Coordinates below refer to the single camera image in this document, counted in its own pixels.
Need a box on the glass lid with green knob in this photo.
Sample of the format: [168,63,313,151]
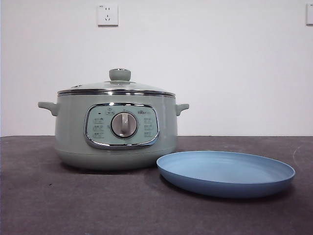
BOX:
[58,69,176,96]

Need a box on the blue round plate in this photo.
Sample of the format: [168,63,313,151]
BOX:
[156,151,296,198]

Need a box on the pale green electric steamer pot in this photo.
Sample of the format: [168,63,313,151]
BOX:
[38,92,190,171]

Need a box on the white wall power socket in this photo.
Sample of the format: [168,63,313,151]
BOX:
[97,3,119,27]

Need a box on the white wall plate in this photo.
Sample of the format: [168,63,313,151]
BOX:
[306,3,313,26]

